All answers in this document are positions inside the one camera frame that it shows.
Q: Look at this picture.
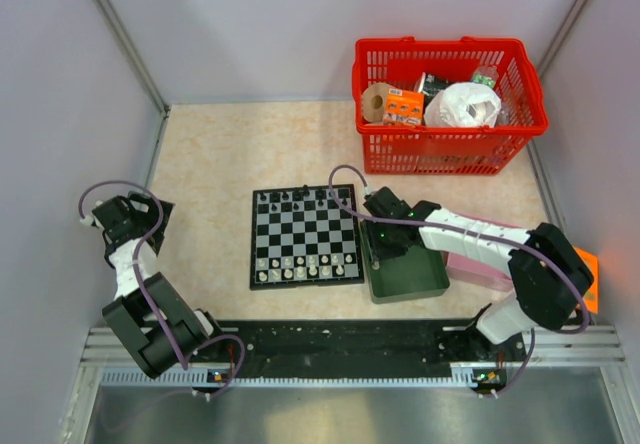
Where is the black and grey chessboard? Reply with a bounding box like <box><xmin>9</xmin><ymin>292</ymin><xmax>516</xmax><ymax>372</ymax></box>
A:
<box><xmin>249</xmin><ymin>184</ymin><xmax>365</xmax><ymax>291</ymax></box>

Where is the brown tape roll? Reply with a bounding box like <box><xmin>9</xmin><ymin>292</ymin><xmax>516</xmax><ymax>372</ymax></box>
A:
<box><xmin>361</xmin><ymin>82</ymin><xmax>391</xmax><ymax>123</ymax></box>

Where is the white plastic bag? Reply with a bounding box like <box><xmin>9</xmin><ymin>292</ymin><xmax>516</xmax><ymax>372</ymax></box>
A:
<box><xmin>424</xmin><ymin>82</ymin><xmax>502</xmax><ymax>129</ymax></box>

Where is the green plastic tray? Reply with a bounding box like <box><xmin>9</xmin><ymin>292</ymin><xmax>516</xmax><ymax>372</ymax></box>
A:
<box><xmin>360</xmin><ymin>221</ymin><xmax>450</xmax><ymax>304</ymax></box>

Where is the green patterned packet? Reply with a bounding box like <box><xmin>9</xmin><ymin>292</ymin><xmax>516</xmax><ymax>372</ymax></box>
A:
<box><xmin>470</xmin><ymin>65</ymin><xmax>499</xmax><ymax>89</ymax></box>

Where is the aluminium frame rail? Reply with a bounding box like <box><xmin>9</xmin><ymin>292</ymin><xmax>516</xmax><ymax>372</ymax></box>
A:
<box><xmin>94</xmin><ymin>0</ymin><xmax>170</xmax><ymax>116</ymax></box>

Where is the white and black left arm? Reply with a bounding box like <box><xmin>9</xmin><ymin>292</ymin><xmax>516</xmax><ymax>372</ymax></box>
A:
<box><xmin>91</xmin><ymin>192</ymin><xmax>227</xmax><ymax>379</ymax></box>

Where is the pink plastic box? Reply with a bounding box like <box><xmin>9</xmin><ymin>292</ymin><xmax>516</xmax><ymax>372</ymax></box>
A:
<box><xmin>444</xmin><ymin>213</ymin><xmax>524</xmax><ymax>294</ymax></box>

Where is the red plastic shopping basket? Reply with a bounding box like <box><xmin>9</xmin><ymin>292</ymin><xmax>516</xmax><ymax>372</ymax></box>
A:
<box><xmin>352</xmin><ymin>37</ymin><xmax>549</xmax><ymax>175</ymax></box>

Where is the dark snack packet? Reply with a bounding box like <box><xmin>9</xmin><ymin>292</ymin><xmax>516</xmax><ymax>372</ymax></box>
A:
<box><xmin>414</xmin><ymin>72</ymin><xmax>452</xmax><ymax>98</ymax></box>

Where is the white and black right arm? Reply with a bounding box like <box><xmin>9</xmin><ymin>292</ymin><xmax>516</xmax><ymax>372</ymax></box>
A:
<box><xmin>364</xmin><ymin>187</ymin><xmax>594</xmax><ymax>360</ymax></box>

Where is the orange box in basket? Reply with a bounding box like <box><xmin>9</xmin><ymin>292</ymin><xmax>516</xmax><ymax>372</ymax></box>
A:
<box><xmin>382</xmin><ymin>88</ymin><xmax>425</xmax><ymax>127</ymax></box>

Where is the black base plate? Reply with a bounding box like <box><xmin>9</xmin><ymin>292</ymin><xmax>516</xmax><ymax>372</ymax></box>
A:
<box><xmin>218</xmin><ymin>319</ymin><xmax>525</xmax><ymax>379</ymax></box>

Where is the orange carton box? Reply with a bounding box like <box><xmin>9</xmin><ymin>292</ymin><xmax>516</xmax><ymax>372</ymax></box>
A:
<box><xmin>574</xmin><ymin>246</ymin><xmax>600</xmax><ymax>315</ymax></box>

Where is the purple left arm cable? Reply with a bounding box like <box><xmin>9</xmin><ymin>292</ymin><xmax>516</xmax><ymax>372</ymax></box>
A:
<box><xmin>77</xmin><ymin>179</ymin><xmax>247</xmax><ymax>398</ymax></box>

